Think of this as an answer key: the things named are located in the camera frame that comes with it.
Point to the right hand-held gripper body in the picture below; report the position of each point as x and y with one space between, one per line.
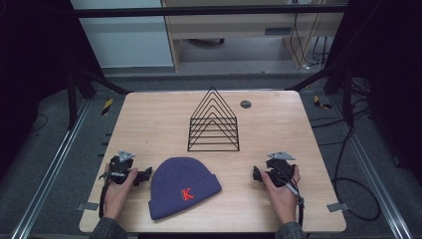
281 171

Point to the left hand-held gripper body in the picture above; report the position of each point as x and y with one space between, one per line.
116 167

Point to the purple knit beanie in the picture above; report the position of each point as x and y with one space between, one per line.
180 187

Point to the person's left hand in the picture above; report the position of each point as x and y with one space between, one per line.
117 195

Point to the person's right hand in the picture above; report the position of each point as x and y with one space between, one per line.
282 199

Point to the yellow black hazard tape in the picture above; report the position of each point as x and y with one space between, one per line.
320 103
106 107

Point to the grey round table grommet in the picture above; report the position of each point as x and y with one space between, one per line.
245 104

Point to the black metal stand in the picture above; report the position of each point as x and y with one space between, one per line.
71 96
346 89

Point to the white cabinet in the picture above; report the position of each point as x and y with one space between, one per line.
126 43

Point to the light wooden desk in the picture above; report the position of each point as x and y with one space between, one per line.
232 26

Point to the grey metal table bracket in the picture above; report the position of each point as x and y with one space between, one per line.
87 206
337 207

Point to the aluminium floor rail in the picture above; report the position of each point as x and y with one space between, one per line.
49 172
371 172

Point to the black horizontal frame bar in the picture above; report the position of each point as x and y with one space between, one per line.
199 11

